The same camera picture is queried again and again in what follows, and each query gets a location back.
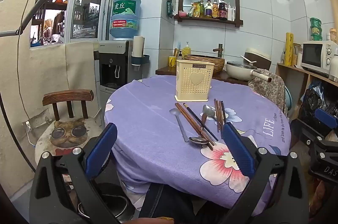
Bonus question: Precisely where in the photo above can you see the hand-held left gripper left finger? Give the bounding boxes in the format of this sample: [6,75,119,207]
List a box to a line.
[29,122,124,224]

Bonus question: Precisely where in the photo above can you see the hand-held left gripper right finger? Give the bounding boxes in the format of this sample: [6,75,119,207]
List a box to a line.
[221,122,309,224]

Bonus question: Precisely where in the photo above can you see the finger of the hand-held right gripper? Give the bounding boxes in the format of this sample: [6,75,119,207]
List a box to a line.
[306,134,338,159]
[314,108,338,135]

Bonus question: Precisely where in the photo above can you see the black chopstick gold band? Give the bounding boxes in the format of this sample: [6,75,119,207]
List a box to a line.
[221,101,228,126]
[183,104,219,142]

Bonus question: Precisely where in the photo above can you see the stainless steel spoon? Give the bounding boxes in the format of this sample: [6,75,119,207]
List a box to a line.
[202,104,221,124]
[188,113,210,146]

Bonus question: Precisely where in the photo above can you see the grey matte long spoon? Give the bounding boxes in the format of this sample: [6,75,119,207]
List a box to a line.
[169,108,189,142]

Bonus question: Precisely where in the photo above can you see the cream perforated utensil holder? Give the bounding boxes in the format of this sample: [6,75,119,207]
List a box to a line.
[175,59,215,102]

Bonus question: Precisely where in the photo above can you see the black plastic bag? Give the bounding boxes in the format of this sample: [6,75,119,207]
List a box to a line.
[301,81,338,129]

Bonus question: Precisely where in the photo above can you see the cat print seat cushion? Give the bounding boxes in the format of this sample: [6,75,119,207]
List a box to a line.
[34,118,111,161]

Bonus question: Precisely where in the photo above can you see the light blue basin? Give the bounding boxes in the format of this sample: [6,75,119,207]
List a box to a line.
[284,85,293,111]

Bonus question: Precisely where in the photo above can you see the white thermos flask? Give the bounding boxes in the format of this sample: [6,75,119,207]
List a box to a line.
[329,55,338,82]

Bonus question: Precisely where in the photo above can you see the purple floral tablecloth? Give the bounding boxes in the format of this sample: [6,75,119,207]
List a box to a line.
[104,74,291,210]

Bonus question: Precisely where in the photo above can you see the wooden shelf unit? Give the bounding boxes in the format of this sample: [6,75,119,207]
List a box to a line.
[276,63,338,119]

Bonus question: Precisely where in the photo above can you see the paisley chair cover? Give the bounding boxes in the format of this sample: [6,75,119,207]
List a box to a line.
[248,69,288,116]

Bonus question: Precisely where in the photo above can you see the white microwave oven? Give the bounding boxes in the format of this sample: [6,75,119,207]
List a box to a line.
[300,41,338,78]

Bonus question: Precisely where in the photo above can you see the dark wooden chair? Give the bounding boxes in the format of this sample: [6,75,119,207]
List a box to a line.
[42,89,95,121]

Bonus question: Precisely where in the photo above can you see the glass jar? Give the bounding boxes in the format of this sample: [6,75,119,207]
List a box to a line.
[293,43,303,66]

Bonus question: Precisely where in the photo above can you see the yellow bag roll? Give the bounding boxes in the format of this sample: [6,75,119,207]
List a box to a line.
[285,32,294,67]

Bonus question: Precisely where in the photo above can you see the cream pan with lid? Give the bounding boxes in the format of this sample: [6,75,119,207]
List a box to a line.
[226,61,272,83]

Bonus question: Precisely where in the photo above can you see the person's leg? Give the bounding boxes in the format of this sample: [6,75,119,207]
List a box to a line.
[139,183,212,224]

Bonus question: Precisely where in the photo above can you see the brown and cream rice cooker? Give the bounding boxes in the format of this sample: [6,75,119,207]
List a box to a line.
[243,48,272,71]

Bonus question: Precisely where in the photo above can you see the stack of green cups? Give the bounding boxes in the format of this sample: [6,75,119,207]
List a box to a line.
[309,17,323,41]

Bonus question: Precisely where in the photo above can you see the woven wicker basin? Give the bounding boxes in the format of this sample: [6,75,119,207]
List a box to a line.
[183,54,225,74]

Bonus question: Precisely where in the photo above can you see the white rice paddle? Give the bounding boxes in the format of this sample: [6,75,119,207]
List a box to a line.
[240,55,257,64]

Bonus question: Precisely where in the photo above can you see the grey water dispenser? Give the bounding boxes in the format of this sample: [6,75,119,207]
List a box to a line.
[98,40,134,93]

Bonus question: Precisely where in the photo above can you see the bamboo style faucet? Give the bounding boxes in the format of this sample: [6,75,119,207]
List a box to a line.
[213,43,225,58]

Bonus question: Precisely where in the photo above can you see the beige felt cloth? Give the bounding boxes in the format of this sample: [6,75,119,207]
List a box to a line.
[0,0,101,198]

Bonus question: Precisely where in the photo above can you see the yellow soap pump bottle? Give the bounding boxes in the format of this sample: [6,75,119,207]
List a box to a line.
[182,41,191,59]

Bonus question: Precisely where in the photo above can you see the blue water bottle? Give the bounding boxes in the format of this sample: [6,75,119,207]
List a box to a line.
[109,0,142,41]

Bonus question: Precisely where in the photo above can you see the dark soy sauce bottle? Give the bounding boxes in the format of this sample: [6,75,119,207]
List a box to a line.
[218,0,228,20]

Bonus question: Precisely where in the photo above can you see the yellow seasoning packet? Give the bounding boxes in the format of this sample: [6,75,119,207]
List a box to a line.
[188,1,201,17]

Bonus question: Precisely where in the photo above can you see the sliding aluminium window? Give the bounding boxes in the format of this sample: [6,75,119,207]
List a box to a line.
[30,0,117,48]

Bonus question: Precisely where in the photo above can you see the wooden display shelf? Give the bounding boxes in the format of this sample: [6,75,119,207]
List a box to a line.
[32,0,74,42]

